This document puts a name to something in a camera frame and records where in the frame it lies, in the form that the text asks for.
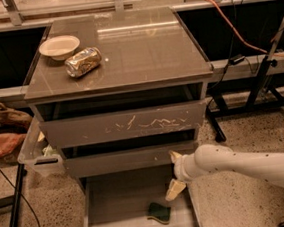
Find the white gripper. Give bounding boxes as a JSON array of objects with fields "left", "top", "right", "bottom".
[{"left": 165, "top": 151, "right": 202, "bottom": 201}]

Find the green yellow sponge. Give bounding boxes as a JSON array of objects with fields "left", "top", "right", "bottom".
[{"left": 147, "top": 203, "right": 171, "bottom": 225}]

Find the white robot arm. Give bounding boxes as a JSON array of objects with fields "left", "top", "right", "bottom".
[{"left": 165, "top": 144, "right": 284, "bottom": 201}]

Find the grey top drawer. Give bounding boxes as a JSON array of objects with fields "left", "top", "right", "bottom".
[{"left": 40, "top": 101, "right": 206, "bottom": 149}]

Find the grey open bottom drawer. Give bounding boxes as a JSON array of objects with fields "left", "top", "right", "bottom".
[{"left": 83, "top": 164, "right": 199, "bottom": 227}]

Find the grey middle drawer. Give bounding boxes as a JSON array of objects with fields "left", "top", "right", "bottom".
[{"left": 63, "top": 141, "right": 198, "bottom": 178}]

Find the grey drawer cabinet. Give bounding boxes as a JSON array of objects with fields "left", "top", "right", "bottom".
[{"left": 16, "top": 2, "right": 223, "bottom": 184}]

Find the black table leg right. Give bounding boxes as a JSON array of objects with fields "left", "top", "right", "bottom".
[{"left": 205, "top": 99, "right": 227, "bottom": 142}]

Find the black table leg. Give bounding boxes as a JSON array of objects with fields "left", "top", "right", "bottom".
[
  {"left": 205, "top": 99, "right": 227, "bottom": 142},
  {"left": 9, "top": 164, "right": 26, "bottom": 227}
]

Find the black power adapter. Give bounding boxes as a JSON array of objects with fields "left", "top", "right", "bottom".
[{"left": 228, "top": 54, "right": 245, "bottom": 66}]

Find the crushed soda can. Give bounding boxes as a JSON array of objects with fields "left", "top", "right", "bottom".
[{"left": 65, "top": 47, "right": 102, "bottom": 78}]

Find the black table leg left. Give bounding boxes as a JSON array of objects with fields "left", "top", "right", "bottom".
[{"left": 9, "top": 164, "right": 26, "bottom": 227}]

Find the white bowl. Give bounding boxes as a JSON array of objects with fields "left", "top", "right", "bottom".
[{"left": 38, "top": 35, "right": 80, "bottom": 61}]

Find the orange cloth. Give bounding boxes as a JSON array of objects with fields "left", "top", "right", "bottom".
[{"left": 0, "top": 132, "right": 26, "bottom": 157}]

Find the brown bag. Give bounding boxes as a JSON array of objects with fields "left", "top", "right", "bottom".
[{"left": 0, "top": 102, "right": 33, "bottom": 132}]

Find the orange cable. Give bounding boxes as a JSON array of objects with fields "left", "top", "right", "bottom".
[{"left": 204, "top": 0, "right": 284, "bottom": 69}]

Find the black floor cable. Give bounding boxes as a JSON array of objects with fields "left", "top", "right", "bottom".
[{"left": 0, "top": 148, "right": 50, "bottom": 227}]

